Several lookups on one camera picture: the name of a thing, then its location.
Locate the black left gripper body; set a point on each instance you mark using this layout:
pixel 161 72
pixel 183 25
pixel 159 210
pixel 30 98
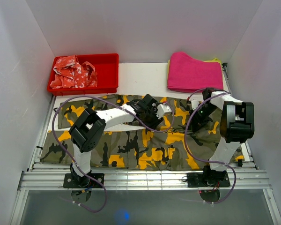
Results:
pixel 151 119

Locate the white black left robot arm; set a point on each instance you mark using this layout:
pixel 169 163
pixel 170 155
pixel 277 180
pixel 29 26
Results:
pixel 89 127

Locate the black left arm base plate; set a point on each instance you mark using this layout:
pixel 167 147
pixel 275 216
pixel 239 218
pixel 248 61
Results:
pixel 83 182

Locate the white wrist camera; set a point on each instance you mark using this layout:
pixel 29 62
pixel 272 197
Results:
pixel 194 104
pixel 163 109

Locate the yellow-green folded cloth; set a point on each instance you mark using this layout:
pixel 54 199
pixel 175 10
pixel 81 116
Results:
pixel 213 60

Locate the red plastic bin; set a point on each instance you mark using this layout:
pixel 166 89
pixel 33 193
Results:
pixel 107 74

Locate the orange white floral garment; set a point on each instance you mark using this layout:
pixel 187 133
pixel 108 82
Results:
pixel 70 74

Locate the aluminium table edge rail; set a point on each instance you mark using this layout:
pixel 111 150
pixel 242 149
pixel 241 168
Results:
pixel 51 177

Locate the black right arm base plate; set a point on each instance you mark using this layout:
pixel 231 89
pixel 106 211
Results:
pixel 197 180

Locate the pink folded towel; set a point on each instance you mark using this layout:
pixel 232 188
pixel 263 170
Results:
pixel 187 74

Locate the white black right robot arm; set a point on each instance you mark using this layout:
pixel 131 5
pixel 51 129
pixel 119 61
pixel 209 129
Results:
pixel 237 125

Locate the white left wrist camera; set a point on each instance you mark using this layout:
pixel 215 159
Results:
pixel 163 109

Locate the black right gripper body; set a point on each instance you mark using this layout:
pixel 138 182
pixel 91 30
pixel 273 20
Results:
pixel 201 115

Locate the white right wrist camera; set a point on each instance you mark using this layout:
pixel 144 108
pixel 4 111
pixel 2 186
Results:
pixel 194 104

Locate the camouflage yellow green trousers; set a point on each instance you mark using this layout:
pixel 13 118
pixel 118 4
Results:
pixel 171 147

